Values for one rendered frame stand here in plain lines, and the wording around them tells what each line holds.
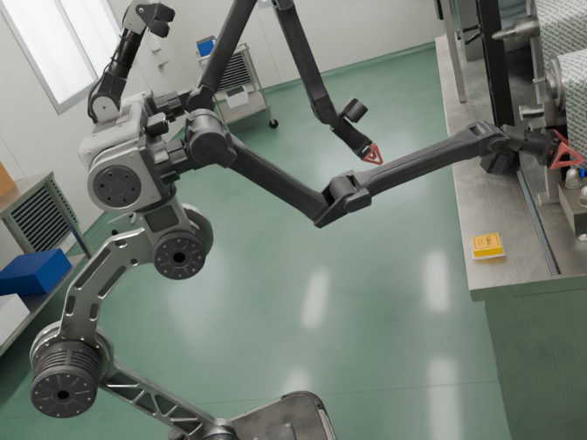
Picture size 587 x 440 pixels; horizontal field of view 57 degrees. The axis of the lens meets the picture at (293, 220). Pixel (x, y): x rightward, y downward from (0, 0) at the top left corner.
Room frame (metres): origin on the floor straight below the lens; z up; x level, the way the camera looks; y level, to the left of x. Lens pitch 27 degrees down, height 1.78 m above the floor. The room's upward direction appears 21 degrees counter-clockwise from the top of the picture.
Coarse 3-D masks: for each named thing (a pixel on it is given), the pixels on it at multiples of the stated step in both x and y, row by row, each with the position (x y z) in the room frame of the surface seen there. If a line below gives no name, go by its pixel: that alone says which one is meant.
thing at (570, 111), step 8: (584, 104) 1.15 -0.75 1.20; (568, 112) 1.17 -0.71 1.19; (576, 112) 1.16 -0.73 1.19; (584, 112) 1.15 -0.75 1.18; (568, 120) 1.17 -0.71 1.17; (576, 120) 1.16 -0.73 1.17; (584, 120) 1.15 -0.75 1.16; (568, 128) 1.17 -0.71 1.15; (576, 128) 1.16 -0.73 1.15; (584, 128) 1.15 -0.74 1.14; (568, 136) 1.17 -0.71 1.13; (576, 136) 1.16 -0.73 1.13; (584, 136) 1.16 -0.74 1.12; (576, 144) 1.16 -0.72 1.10; (584, 144) 1.16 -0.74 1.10; (584, 152) 1.16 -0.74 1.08; (576, 160) 1.16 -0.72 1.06; (584, 160) 1.16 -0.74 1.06; (576, 168) 1.16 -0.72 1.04; (584, 168) 1.16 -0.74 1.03
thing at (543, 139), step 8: (544, 128) 1.22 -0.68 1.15; (528, 136) 1.18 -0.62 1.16; (536, 136) 1.18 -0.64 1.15; (544, 136) 1.18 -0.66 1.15; (528, 144) 1.18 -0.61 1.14; (536, 144) 1.17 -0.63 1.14; (544, 144) 1.17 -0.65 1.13; (552, 144) 1.14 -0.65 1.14; (528, 152) 1.18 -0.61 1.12; (536, 152) 1.17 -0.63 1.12; (544, 152) 1.16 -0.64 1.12; (544, 160) 1.15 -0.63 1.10
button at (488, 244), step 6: (492, 234) 1.18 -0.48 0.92; (498, 234) 1.17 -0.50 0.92; (474, 240) 1.18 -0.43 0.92; (480, 240) 1.17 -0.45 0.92; (486, 240) 1.17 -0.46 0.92; (492, 240) 1.16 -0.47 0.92; (498, 240) 1.15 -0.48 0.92; (474, 246) 1.16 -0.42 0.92; (480, 246) 1.15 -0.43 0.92; (486, 246) 1.14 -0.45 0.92; (492, 246) 1.13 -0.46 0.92; (498, 246) 1.12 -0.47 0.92; (474, 252) 1.14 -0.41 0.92; (480, 252) 1.14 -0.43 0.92; (486, 252) 1.13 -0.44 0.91; (492, 252) 1.13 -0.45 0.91; (498, 252) 1.12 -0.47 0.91
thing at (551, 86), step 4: (552, 68) 1.24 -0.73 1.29; (544, 72) 1.26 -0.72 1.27; (548, 72) 1.22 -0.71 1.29; (552, 72) 1.22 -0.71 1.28; (544, 76) 1.26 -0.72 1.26; (548, 76) 1.22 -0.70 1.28; (552, 76) 1.21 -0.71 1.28; (548, 80) 1.22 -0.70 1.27; (552, 80) 1.20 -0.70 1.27; (548, 84) 1.23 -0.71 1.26; (552, 84) 1.20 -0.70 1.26; (556, 84) 1.20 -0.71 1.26; (548, 88) 1.23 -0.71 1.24; (552, 88) 1.20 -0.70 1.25; (556, 88) 1.20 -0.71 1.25; (548, 92) 1.24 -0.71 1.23; (552, 92) 1.20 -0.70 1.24; (556, 92) 1.20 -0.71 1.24; (548, 96) 1.24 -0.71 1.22; (552, 96) 1.21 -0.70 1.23; (556, 96) 1.20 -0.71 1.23
